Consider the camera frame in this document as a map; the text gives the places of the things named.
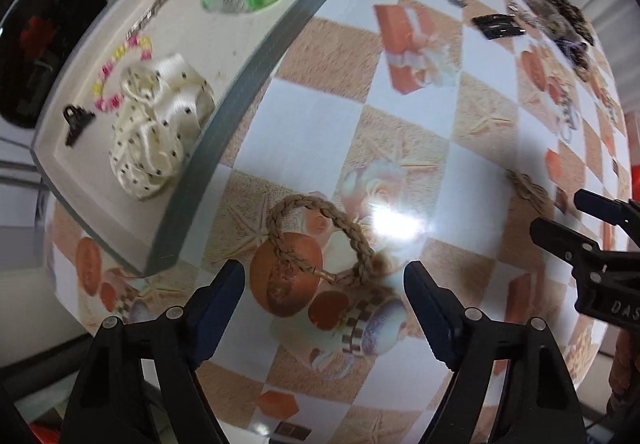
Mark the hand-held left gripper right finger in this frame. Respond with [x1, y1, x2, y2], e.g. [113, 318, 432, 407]
[402, 261, 586, 444]

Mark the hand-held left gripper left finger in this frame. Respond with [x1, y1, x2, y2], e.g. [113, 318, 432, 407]
[65, 259, 247, 444]

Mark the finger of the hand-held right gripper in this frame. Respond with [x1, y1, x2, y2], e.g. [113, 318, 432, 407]
[530, 217, 607, 271]
[574, 189, 640, 247]

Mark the brown braided rope bracelet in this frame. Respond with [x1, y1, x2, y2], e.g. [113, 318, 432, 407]
[267, 194, 382, 288]

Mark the cream polka dot scrunchie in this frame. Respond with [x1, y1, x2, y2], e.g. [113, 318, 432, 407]
[109, 53, 217, 200]

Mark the black claw hair clip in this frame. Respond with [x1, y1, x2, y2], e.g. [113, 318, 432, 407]
[62, 104, 97, 147]

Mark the colourful bead bracelet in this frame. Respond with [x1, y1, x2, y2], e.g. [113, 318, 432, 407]
[92, 35, 153, 113]

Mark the white tray with grey rim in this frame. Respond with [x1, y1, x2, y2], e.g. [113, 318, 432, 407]
[31, 0, 358, 277]

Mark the silver bar hair clip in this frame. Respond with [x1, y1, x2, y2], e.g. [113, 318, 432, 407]
[125, 0, 174, 40]

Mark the leopard print scrunchie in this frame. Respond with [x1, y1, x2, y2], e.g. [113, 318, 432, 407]
[547, 0, 597, 48]

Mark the black snap hair clip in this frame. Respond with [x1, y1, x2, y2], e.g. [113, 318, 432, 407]
[472, 13, 527, 42]

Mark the white washing machine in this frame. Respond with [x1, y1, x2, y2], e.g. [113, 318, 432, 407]
[0, 0, 110, 370]

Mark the bunch of thin hair ties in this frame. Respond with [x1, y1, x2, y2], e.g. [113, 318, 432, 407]
[559, 38, 595, 79]

